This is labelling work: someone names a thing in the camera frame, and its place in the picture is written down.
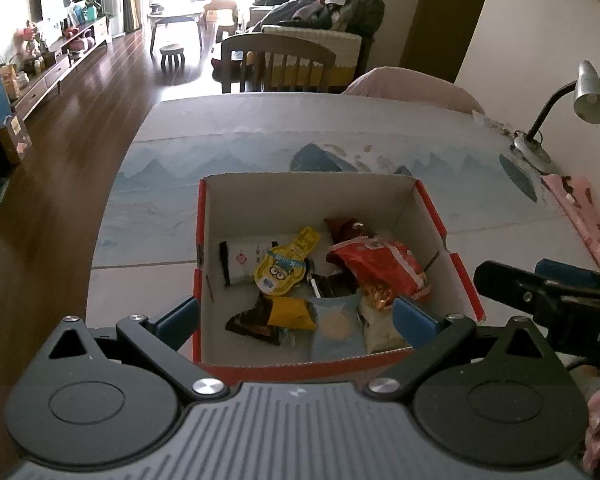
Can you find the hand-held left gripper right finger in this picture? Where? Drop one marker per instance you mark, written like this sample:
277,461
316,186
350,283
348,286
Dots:
414,325

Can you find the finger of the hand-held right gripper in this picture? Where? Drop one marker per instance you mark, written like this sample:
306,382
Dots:
580,276
515,287

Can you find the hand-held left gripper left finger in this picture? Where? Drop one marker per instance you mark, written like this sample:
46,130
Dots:
177,324

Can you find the cream snack packet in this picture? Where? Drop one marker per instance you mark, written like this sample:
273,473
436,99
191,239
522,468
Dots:
380,331

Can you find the red snack packet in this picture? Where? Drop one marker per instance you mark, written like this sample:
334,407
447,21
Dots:
380,266

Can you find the pale blue cookie packet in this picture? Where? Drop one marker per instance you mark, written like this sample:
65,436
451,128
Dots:
332,331

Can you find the small black snack packet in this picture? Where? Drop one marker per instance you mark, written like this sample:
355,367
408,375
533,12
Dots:
337,285

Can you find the white black-ended snack packet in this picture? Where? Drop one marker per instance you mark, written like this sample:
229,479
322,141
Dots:
245,262

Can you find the yellow and black snack packet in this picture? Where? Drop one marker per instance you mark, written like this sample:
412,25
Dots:
290,312

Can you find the yellow cartoon pouch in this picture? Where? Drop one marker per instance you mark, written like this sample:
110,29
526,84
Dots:
280,270

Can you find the dark brown snack packet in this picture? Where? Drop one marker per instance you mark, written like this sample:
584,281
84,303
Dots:
345,227

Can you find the red-edged cardboard box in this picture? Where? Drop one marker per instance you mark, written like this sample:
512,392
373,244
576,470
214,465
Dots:
305,205

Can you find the person's right hand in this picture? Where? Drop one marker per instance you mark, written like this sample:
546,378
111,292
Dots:
596,430

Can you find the white crumpled paper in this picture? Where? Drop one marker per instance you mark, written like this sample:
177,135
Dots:
490,122

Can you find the blue mountain print table mat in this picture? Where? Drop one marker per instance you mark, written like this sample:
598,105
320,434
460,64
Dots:
230,160

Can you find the silver gooseneck desk lamp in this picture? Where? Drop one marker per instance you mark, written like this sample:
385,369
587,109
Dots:
592,95

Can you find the pink covered dining chair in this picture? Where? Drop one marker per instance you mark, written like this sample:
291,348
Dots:
415,90

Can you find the small wooden stool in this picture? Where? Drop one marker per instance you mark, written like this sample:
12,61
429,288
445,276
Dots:
172,55

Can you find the dark brown door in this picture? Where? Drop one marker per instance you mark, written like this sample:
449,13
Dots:
445,15

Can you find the long television cabinet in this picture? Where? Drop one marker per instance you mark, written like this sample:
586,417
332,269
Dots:
55,67

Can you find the sofa with white cover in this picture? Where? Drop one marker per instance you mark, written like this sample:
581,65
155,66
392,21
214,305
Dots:
330,45

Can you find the dark wooden dining chair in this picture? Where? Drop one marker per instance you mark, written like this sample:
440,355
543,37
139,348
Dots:
275,45

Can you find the wooden coffee table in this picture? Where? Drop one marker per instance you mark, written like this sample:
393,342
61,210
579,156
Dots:
175,20

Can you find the small wooden armchair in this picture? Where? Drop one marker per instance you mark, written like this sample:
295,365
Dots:
222,6

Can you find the pink flower bouquet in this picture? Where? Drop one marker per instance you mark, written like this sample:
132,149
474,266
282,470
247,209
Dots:
26,40

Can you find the pile of dark jackets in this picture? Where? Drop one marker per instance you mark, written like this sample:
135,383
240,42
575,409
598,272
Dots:
320,10

